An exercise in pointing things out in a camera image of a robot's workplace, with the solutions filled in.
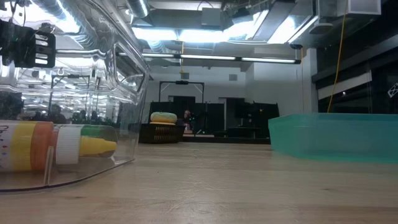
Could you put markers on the yellow paint bottle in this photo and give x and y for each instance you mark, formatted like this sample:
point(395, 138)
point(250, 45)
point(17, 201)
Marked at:
point(28, 146)

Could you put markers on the black square tray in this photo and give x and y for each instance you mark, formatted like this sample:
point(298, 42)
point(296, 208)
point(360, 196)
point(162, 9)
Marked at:
point(161, 133)

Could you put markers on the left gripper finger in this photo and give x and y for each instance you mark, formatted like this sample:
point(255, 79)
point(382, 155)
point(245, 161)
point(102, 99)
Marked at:
point(37, 49)

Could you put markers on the person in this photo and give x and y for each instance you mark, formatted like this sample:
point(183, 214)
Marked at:
point(57, 115)
point(187, 115)

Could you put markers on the black table frame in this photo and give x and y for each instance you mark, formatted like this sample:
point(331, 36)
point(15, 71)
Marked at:
point(224, 140)

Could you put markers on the teal plastic tray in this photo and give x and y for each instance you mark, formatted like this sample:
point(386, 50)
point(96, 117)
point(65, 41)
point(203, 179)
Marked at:
point(335, 137)

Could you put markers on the long ceiling light bar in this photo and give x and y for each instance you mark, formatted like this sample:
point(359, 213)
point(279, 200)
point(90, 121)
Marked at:
point(205, 57)

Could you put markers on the orange glazed toy donut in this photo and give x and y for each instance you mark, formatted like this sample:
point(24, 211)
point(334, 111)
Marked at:
point(161, 123)

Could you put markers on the black gantry frame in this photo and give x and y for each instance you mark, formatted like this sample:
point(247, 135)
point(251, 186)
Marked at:
point(182, 82)

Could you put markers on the black partition panels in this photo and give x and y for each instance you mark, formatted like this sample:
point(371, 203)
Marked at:
point(242, 115)

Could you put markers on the green paint bottle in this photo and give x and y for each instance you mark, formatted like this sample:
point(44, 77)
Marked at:
point(99, 130)

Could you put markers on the clear plastic bin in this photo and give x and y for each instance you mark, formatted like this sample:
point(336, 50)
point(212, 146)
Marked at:
point(136, 77)

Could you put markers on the white ceiling vent unit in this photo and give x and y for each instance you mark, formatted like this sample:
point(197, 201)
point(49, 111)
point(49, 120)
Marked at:
point(351, 7)

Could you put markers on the grey ceiling box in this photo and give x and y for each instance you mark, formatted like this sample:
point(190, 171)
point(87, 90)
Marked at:
point(211, 17)

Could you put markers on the silver ceiling duct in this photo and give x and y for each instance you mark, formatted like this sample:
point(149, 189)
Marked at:
point(138, 7)

